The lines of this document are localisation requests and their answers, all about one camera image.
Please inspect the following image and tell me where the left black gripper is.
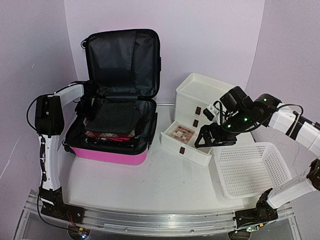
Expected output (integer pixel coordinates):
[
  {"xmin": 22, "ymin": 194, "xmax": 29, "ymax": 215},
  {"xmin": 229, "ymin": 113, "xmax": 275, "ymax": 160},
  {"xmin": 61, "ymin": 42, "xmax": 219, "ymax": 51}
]
[{"xmin": 74, "ymin": 96, "xmax": 97, "ymax": 121}]

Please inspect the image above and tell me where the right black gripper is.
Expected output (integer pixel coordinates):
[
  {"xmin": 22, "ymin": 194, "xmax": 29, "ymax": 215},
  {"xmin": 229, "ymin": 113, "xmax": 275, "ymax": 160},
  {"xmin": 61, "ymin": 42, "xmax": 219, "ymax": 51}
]
[{"xmin": 195, "ymin": 109, "xmax": 253, "ymax": 149}]

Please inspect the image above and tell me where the grey dotted garment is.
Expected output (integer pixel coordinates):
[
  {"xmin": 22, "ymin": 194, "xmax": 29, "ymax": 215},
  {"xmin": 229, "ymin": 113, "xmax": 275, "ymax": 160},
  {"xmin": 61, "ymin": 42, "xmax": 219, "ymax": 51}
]
[{"xmin": 84, "ymin": 102, "xmax": 142, "ymax": 134}]

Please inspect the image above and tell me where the plaid garment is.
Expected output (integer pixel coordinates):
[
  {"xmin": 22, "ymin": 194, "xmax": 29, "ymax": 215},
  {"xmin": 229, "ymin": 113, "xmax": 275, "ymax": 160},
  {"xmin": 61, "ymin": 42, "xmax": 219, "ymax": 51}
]
[{"xmin": 85, "ymin": 130, "xmax": 135, "ymax": 138}]

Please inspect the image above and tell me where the brown eyeshadow palette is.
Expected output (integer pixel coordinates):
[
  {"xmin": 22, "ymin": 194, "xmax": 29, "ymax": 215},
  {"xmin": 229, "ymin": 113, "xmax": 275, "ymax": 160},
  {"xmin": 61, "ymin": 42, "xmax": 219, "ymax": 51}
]
[{"xmin": 169, "ymin": 124, "xmax": 195, "ymax": 141}]

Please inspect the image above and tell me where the white three-drawer storage cabinet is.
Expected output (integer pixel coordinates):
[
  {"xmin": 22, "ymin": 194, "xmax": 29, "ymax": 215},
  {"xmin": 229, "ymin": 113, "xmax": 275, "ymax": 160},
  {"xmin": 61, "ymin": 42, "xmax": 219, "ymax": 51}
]
[{"xmin": 160, "ymin": 73, "xmax": 234, "ymax": 166}]

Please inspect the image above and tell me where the magenta garment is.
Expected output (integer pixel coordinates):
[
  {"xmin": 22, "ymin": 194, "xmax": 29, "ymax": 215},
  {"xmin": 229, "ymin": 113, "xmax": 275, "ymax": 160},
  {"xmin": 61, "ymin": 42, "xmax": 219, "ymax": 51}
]
[{"xmin": 104, "ymin": 137, "xmax": 131, "ymax": 142}]

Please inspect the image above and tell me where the pink cartoon child suitcase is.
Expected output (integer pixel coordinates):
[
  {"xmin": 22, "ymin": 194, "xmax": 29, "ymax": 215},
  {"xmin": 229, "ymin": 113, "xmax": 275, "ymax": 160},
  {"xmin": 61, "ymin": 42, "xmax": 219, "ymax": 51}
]
[{"xmin": 63, "ymin": 28, "xmax": 161, "ymax": 165}]

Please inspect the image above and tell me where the white perforated plastic basket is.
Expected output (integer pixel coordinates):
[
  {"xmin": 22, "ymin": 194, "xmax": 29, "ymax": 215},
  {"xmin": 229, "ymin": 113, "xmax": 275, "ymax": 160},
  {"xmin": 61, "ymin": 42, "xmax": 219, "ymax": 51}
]
[{"xmin": 212, "ymin": 142, "xmax": 292, "ymax": 199}]

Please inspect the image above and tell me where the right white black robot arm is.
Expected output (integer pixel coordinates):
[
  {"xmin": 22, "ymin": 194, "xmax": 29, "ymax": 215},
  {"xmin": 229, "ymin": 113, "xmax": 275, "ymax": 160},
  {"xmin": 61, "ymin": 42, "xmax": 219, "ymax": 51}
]
[{"xmin": 194, "ymin": 87, "xmax": 320, "ymax": 229}]

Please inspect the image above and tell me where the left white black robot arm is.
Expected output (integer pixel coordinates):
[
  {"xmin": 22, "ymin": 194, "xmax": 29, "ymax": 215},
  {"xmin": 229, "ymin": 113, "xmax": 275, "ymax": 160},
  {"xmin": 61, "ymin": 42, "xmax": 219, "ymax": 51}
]
[{"xmin": 34, "ymin": 80, "xmax": 92, "ymax": 223}]

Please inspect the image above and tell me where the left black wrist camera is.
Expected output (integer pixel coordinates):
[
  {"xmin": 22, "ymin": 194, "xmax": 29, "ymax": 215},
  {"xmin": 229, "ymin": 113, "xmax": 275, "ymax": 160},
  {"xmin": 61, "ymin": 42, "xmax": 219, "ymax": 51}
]
[{"xmin": 83, "ymin": 80, "xmax": 99, "ymax": 98}]

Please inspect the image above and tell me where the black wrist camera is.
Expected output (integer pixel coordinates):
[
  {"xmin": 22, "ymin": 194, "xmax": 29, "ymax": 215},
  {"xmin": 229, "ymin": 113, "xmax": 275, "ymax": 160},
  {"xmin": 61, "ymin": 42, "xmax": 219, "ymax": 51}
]
[
  {"xmin": 83, "ymin": 80, "xmax": 99, "ymax": 98},
  {"xmin": 219, "ymin": 86, "xmax": 253, "ymax": 113}
]

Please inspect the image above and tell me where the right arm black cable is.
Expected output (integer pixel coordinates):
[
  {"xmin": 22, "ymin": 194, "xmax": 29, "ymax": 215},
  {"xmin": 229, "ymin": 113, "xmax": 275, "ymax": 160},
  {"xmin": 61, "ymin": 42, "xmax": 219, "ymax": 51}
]
[{"xmin": 211, "ymin": 99, "xmax": 306, "ymax": 133}]

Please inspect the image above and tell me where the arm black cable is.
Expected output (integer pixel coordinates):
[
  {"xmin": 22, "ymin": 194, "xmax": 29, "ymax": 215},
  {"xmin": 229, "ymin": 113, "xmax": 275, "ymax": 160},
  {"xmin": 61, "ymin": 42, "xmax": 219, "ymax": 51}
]
[
  {"xmin": 26, "ymin": 96, "xmax": 66, "ymax": 226},
  {"xmin": 211, "ymin": 99, "xmax": 306, "ymax": 133}
]

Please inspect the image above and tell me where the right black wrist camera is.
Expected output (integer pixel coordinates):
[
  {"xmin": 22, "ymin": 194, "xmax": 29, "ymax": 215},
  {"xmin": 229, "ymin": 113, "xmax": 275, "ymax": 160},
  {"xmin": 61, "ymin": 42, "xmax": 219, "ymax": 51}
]
[{"xmin": 219, "ymin": 86, "xmax": 253, "ymax": 113}]

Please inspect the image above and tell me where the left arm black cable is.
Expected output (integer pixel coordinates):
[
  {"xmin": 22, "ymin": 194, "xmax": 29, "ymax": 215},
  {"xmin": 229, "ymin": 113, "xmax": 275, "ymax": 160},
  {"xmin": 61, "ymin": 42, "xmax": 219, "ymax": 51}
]
[{"xmin": 26, "ymin": 96, "xmax": 66, "ymax": 226}]

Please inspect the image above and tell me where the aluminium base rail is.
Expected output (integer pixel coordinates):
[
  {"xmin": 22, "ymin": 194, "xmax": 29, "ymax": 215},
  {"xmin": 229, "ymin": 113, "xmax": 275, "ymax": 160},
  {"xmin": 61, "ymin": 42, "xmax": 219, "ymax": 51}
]
[{"xmin": 13, "ymin": 190, "xmax": 301, "ymax": 240}]

